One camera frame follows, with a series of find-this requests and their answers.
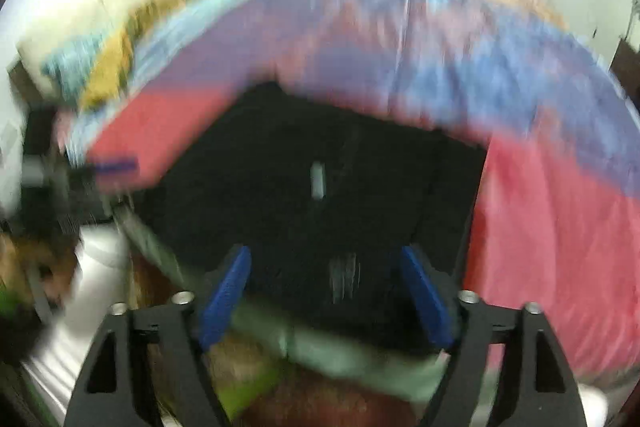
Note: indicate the black pants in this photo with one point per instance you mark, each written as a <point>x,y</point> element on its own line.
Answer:
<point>310,157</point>

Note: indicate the colourful floral satin blanket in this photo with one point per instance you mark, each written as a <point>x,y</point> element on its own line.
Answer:
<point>525,132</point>

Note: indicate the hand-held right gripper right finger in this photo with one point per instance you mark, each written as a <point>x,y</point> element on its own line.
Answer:
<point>425,297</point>

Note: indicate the teal floral pillow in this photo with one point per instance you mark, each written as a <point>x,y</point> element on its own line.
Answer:
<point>72,62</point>

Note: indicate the brown box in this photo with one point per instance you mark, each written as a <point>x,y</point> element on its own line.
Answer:
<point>625,59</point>

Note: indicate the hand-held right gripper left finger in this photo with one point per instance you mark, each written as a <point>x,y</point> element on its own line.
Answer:
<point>225,297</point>

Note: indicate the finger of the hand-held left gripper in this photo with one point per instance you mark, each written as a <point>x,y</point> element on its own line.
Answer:
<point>117,167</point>

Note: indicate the yellow dotted cloth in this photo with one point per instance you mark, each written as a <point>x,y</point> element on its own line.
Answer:
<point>107,72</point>

